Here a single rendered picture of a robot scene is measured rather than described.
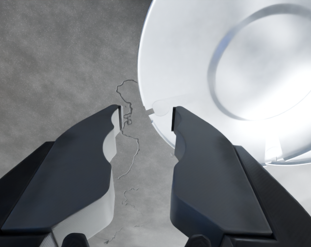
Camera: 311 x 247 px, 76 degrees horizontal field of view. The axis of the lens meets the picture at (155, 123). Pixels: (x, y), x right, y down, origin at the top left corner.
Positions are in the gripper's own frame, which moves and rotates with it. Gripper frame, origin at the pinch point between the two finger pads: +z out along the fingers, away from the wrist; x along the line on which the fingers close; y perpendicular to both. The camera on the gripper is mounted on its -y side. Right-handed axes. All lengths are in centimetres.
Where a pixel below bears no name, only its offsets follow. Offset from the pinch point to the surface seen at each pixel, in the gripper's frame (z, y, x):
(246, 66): 10.7, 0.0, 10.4
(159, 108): 11.3, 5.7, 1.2
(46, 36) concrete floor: 40.1, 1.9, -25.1
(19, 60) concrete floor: 40, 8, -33
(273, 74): 10.7, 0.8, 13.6
